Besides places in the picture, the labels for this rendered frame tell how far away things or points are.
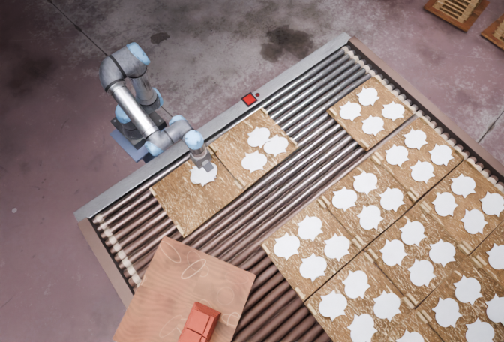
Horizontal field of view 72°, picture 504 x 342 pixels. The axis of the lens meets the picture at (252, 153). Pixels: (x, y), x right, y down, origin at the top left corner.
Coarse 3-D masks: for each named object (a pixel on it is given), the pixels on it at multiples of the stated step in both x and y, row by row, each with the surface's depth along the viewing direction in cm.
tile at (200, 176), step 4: (196, 168) 195; (216, 168) 195; (196, 172) 194; (200, 172) 194; (204, 172) 194; (208, 172) 194; (212, 172) 194; (216, 172) 194; (192, 176) 193; (196, 176) 193; (200, 176) 193; (204, 176) 193; (208, 176) 193; (212, 176) 193; (196, 180) 192; (200, 180) 192; (204, 180) 192; (208, 180) 192; (212, 180) 192; (204, 184) 192
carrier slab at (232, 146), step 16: (256, 112) 213; (240, 128) 209; (272, 128) 208; (224, 144) 205; (240, 144) 204; (288, 144) 204; (224, 160) 200; (240, 160) 200; (272, 160) 200; (240, 176) 197; (256, 176) 197
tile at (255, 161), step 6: (246, 156) 201; (252, 156) 201; (258, 156) 200; (264, 156) 200; (246, 162) 199; (252, 162) 199; (258, 162) 199; (264, 162) 199; (246, 168) 198; (252, 168) 198; (258, 168) 198
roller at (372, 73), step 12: (372, 72) 226; (360, 84) 223; (336, 96) 219; (324, 108) 216; (312, 120) 214; (288, 132) 209; (156, 228) 187; (144, 240) 185; (120, 252) 182; (132, 252) 184
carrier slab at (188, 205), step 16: (176, 176) 197; (224, 176) 197; (160, 192) 193; (176, 192) 193; (192, 192) 193; (208, 192) 193; (224, 192) 193; (240, 192) 193; (176, 208) 189; (192, 208) 189; (208, 208) 189; (176, 224) 186; (192, 224) 186
